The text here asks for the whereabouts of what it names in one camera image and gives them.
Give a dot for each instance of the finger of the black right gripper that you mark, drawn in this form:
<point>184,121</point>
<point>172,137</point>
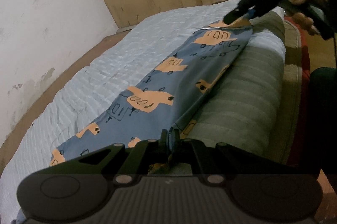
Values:
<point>238,12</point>

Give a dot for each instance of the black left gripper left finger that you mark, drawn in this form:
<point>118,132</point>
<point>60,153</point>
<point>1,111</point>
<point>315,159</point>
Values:
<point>118,163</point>

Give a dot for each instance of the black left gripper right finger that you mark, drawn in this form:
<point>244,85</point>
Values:
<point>223,162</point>

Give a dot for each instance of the blue orange patterned pants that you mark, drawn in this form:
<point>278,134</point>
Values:
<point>168,97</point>

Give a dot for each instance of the person's right hand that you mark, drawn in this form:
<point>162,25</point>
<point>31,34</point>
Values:
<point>306,23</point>

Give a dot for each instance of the grey-green striped blanket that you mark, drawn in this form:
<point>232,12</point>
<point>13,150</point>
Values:
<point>256,105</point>

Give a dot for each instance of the red object beside bed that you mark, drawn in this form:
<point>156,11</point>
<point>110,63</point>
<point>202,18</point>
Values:
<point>315,140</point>

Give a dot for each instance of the light blue quilted bedspread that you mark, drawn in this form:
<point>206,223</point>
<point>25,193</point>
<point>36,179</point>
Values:
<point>92,90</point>

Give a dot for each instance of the brown wooden bed frame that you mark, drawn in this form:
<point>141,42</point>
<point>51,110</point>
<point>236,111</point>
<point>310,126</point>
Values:
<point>14,139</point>

